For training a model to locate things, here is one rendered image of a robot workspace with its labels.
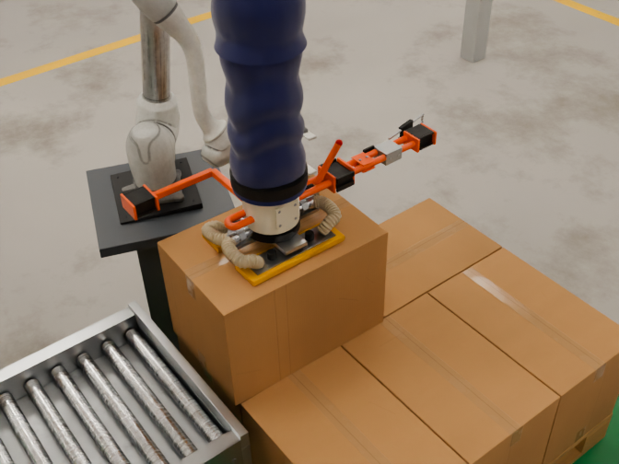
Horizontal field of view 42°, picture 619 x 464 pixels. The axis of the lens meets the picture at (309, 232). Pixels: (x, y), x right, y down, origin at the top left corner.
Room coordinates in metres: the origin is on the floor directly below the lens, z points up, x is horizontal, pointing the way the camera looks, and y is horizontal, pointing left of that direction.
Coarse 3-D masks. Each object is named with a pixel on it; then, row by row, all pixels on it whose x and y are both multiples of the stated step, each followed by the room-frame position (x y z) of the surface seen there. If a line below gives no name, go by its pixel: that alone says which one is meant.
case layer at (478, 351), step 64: (448, 256) 2.24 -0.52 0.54; (512, 256) 2.23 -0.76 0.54; (384, 320) 1.91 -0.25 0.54; (448, 320) 1.91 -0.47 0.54; (512, 320) 1.90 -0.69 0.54; (576, 320) 1.89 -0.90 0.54; (320, 384) 1.64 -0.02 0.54; (384, 384) 1.64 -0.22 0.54; (448, 384) 1.63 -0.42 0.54; (512, 384) 1.62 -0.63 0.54; (576, 384) 1.61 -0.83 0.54; (256, 448) 1.52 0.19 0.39; (320, 448) 1.40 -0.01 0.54; (384, 448) 1.40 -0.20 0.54; (448, 448) 1.39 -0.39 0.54; (512, 448) 1.45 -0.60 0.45
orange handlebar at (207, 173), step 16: (400, 144) 2.21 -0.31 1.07; (352, 160) 2.10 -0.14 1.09; (368, 160) 2.09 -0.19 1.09; (384, 160) 2.12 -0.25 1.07; (192, 176) 2.04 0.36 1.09; (208, 176) 2.05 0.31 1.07; (224, 176) 2.03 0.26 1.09; (160, 192) 1.96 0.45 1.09; (304, 192) 1.94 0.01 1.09; (224, 224) 1.81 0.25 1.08; (240, 224) 1.79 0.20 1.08
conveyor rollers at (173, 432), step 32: (32, 384) 1.67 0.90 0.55; (64, 384) 1.67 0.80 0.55; (96, 384) 1.67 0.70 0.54; (128, 384) 1.68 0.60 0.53; (96, 416) 1.54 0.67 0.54; (128, 416) 1.53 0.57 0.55; (160, 416) 1.53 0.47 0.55; (192, 416) 1.54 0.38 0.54; (0, 448) 1.43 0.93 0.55; (32, 448) 1.43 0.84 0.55; (64, 448) 1.43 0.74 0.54; (192, 448) 1.41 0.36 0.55
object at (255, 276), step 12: (312, 228) 1.90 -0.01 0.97; (312, 240) 1.85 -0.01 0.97; (324, 240) 1.85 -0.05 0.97; (336, 240) 1.85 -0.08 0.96; (264, 252) 1.80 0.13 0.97; (276, 252) 1.79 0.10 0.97; (300, 252) 1.79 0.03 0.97; (312, 252) 1.80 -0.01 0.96; (264, 264) 1.74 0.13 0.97; (276, 264) 1.74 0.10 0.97; (288, 264) 1.75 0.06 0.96; (252, 276) 1.70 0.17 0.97; (264, 276) 1.70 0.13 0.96
